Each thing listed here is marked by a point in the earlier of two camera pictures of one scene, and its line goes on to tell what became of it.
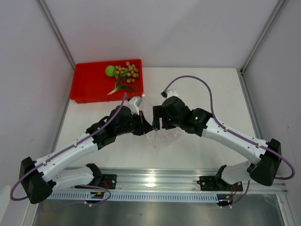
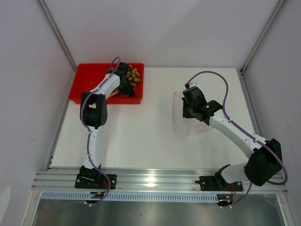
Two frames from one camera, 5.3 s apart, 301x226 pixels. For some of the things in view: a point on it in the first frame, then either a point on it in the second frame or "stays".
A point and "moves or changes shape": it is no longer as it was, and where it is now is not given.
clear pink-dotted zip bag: x=157 y=137 moves or changes shape
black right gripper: x=159 y=112 -> x=186 y=114
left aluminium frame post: x=51 y=20 stays
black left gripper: x=214 y=183 stays
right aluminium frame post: x=263 y=36 stays
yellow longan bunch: x=130 y=70 moves or changes shape
